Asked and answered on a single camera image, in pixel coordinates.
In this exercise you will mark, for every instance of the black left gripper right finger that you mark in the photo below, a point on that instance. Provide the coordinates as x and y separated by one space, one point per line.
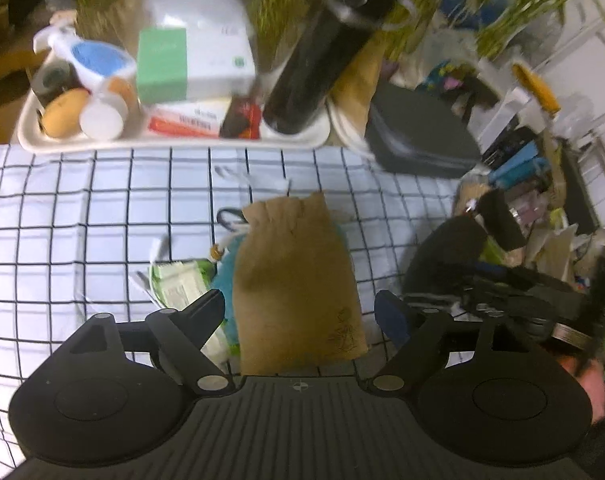
416 334

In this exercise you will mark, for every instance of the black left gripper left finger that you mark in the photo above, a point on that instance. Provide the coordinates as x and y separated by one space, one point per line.
180 337

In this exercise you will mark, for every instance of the green wet wipes pack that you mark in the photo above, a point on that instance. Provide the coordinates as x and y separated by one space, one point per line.
178 284

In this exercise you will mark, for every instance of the brown drawstring pouch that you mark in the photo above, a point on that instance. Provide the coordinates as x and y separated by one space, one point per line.
295 298

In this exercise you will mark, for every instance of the person's right hand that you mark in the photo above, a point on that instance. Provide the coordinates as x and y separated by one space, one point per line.
592 381

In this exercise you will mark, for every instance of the black sponge block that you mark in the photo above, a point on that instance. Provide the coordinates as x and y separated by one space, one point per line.
499 221

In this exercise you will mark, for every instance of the dark grey zip case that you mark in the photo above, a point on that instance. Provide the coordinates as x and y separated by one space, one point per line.
414 132

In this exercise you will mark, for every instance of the white black checkered tablecloth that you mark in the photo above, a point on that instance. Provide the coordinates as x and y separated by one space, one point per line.
74 228

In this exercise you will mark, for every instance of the white red medicine box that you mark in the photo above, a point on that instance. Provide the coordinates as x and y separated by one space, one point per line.
202 119

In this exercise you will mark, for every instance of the white cap pill bottle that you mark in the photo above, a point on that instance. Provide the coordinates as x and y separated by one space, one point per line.
104 117

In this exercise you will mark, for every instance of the orange egg-shaped pouch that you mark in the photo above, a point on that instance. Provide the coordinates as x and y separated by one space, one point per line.
60 118

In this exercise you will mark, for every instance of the green white tissue box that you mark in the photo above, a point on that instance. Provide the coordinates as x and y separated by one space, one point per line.
193 64

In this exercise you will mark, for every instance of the black thermos bottle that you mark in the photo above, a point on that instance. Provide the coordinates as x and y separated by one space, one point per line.
333 37

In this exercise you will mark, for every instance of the white blue spray bottle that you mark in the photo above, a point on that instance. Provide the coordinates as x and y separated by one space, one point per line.
94 61

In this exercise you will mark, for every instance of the black tape roll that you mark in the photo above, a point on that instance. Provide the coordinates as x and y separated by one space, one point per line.
52 80

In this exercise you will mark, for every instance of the middle glass vase with bamboo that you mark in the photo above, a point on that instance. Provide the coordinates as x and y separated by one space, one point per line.
275 25

